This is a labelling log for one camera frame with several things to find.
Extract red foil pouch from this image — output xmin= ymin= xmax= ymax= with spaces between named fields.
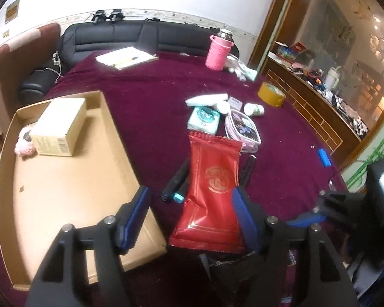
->
xmin=168 ymin=131 xmax=244 ymax=254

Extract black leather sofa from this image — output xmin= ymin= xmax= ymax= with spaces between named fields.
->
xmin=18 ymin=19 xmax=220 ymax=105

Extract clear pouch with anime print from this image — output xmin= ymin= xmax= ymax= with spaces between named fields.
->
xmin=225 ymin=109 xmax=261 ymax=154

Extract black marker plain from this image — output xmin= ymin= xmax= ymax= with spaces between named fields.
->
xmin=160 ymin=159 xmax=190 ymax=202

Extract eyeglasses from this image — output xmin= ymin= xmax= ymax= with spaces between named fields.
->
xmin=328 ymin=172 xmax=339 ymax=192

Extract white jar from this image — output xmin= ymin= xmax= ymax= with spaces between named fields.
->
xmin=213 ymin=101 xmax=231 ymax=115

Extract black marker blue cap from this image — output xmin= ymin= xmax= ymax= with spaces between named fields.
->
xmin=173 ymin=175 xmax=190 ymax=204

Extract colourful box on cabinet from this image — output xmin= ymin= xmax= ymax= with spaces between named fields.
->
xmin=275 ymin=42 xmax=306 ymax=60

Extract small gold wall plaque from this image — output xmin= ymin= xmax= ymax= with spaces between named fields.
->
xmin=5 ymin=0 xmax=20 ymax=24

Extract white notebook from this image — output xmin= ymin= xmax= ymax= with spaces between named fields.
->
xmin=95 ymin=47 xmax=159 ymax=70

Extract white tube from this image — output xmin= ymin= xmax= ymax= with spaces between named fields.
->
xmin=185 ymin=94 xmax=229 ymax=107

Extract yellow tape roll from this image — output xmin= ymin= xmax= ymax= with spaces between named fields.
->
xmin=257 ymin=82 xmax=286 ymax=108

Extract black marker pink cap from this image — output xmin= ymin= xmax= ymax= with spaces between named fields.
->
xmin=239 ymin=155 xmax=257 ymax=188

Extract black device on sofa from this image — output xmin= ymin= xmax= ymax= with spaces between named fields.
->
xmin=91 ymin=10 xmax=107 ymax=24
xmin=109 ymin=8 xmax=125 ymax=23

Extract brown armchair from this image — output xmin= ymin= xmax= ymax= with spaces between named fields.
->
xmin=0 ymin=23 xmax=61 ymax=134

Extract white cloth gloves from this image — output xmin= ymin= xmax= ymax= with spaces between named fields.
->
xmin=225 ymin=54 xmax=258 ymax=82

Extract small kraft cardboard box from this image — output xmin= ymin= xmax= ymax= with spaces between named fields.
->
xmin=29 ymin=98 xmax=87 ymax=157

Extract teal wipes pack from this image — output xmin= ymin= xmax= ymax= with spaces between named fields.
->
xmin=187 ymin=107 xmax=220 ymax=135

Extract small pink white box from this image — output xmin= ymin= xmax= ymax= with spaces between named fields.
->
xmin=227 ymin=96 xmax=243 ymax=111

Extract small white bottle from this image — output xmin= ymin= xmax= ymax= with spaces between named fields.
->
xmin=243 ymin=103 xmax=265 ymax=116

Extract white charging cable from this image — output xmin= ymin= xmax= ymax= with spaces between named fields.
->
xmin=34 ymin=50 xmax=64 ymax=84

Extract pink fluffy item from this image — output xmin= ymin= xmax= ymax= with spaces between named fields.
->
xmin=14 ymin=127 xmax=36 ymax=157

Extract white mug on cabinet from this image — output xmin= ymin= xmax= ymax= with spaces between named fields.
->
xmin=325 ymin=66 xmax=342 ymax=90

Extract pink sleeved water bottle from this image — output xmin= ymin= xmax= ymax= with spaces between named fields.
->
xmin=205 ymin=28 xmax=234 ymax=71

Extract cardboard tray box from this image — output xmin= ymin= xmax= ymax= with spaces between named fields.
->
xmin=0 ymin=90 xmax=168 ymax=292

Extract wooden side cabinet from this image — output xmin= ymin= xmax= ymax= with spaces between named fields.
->
xmin=261 ymin=52 xmax=361 ymax=168

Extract blue lighter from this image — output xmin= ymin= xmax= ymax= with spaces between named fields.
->
xmin=318 ymin=148 xmax=332 ymax=167

